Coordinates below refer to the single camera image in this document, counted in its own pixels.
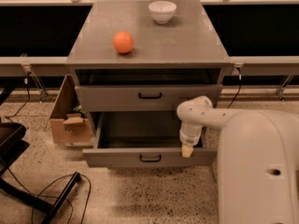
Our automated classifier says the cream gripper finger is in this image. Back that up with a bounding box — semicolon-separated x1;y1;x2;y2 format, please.
181;144;193;158

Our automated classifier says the grey drawer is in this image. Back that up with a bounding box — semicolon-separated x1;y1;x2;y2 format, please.
75;85;222;112
83;111;217;168

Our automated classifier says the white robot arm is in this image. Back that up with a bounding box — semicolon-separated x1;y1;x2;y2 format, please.
177;96;299;224

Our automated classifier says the grey top drawer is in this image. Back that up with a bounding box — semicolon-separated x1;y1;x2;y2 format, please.
75;85;222;112

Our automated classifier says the grey drawer cabinet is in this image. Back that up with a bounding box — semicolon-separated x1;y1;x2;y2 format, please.
65;0;233;168

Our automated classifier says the cardboard box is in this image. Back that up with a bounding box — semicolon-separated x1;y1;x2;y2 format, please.
50;75;93;144

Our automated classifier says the orange fruit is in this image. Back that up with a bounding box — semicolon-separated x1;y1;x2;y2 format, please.
112;32;134;54

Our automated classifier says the white bowl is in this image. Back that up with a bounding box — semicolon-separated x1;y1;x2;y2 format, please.
149;0;177;24

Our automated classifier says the black chair base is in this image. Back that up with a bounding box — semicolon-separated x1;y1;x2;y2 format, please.
0;122;29;175

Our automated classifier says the black stand leg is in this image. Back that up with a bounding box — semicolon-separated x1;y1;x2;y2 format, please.
0;171;82;224

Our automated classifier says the black cable right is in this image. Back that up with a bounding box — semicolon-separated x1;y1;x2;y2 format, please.
227;74;243;109

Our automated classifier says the black cable left floor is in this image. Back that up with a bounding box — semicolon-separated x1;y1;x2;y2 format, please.
6;165;93;224

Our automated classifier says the black cable left wall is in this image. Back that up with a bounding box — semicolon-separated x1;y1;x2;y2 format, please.
5;72;34;122

